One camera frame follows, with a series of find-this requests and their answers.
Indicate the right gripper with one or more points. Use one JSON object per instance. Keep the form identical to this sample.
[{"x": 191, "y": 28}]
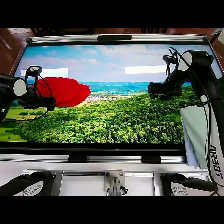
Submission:
[{"x": 163, "y": 88}]

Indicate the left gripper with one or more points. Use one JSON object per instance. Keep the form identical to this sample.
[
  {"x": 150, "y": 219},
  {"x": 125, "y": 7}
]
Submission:
[{"x": 41, "y": 99}]

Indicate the red garment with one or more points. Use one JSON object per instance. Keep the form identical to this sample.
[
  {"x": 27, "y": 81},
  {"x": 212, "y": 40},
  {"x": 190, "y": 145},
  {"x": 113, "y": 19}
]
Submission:
[{"x": 66, "y": 91}]

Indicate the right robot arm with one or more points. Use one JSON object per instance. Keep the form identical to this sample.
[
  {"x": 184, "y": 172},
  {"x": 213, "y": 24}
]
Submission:
[{"x": 203, "y": 71}]

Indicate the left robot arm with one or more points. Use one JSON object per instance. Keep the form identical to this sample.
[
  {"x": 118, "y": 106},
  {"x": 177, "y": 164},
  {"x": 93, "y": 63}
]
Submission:
[{"x": 9, "y": 87}]

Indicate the pale green garment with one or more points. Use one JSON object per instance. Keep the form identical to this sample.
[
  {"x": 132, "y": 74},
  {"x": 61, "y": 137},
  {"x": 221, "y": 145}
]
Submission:
[{"x": 196, "y": 133}]

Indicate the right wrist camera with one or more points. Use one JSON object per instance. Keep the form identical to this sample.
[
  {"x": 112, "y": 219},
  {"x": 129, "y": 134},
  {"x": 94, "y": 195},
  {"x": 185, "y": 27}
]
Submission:
[{"x": 170, "y": 60}]

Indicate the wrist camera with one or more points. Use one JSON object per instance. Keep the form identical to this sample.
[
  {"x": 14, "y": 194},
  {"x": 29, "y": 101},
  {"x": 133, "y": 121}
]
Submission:
[
  {"x": 34, "y": 70},
  {"x": 170, "y": 60}
]

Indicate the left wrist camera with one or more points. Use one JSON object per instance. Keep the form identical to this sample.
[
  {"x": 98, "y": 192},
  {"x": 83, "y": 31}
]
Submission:
[{"x": 34, "y": 70}]

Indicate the silver frame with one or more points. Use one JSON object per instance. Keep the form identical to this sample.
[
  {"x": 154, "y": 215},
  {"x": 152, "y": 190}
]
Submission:
[{"x": 100, "y": 166}]

